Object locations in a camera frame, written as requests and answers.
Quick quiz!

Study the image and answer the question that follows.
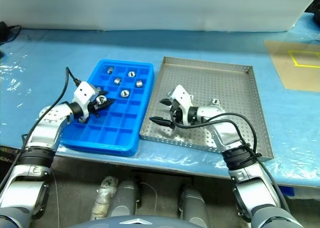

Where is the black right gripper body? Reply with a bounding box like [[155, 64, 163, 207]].
[[169, 98, 187, 127]]

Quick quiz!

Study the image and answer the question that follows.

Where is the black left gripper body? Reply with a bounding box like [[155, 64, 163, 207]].
[[87, 87, 103, 119]]

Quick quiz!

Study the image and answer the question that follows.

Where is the blue compartment tray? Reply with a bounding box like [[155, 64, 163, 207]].
[[61, 59, 155, 157]]

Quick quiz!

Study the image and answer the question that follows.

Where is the perforated steel tray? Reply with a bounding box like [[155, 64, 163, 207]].
[[139, 56, 274, 162]]

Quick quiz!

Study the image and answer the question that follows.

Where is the blue plastic table cover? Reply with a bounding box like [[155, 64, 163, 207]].
[[0, 11, 320, 189]]

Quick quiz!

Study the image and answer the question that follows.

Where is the grey rounded shape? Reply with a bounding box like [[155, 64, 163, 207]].
[[178, 183, 210, 223], [108, 178, 140, 218]]

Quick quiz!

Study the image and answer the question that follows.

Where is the white wrapped bundle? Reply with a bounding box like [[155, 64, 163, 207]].
[[90, 175, 120, 222]]

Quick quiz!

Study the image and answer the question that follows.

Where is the white foam board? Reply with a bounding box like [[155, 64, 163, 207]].
[[0, 0, 317, 33]]

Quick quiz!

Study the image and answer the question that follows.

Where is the grey robot torso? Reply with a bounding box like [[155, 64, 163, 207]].
[[71, 214, 186, 228]]

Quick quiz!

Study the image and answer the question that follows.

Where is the brown paper sheet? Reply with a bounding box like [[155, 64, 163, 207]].
[[264, 39, 320, 91]]

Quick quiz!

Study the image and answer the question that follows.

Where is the dark object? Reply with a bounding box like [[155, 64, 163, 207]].
[[303, 0, 320, 17]]

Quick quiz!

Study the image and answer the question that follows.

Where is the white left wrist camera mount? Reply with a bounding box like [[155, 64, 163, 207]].
[[73, 80, 99, 124]]

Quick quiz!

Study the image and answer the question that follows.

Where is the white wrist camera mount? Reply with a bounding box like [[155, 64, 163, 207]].
[[170, 84, 195, 125], [73, 80, 99, 124]]

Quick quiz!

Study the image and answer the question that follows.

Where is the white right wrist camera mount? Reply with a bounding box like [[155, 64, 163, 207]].
[[170, 84, 195, 125]]

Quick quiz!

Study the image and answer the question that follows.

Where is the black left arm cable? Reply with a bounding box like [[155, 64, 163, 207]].
[[0, 66, 82, 189]]

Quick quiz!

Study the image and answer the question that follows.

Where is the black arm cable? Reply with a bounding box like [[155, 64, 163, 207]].
[[170, 112, 292, 214], [0, 66, 82, 189]]

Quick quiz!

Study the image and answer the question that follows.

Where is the thin white wire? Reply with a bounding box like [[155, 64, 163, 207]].
[[138, 182, 159, 206]]

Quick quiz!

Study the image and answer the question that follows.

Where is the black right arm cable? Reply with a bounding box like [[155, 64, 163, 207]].
[[170, 112, 292, 214]]

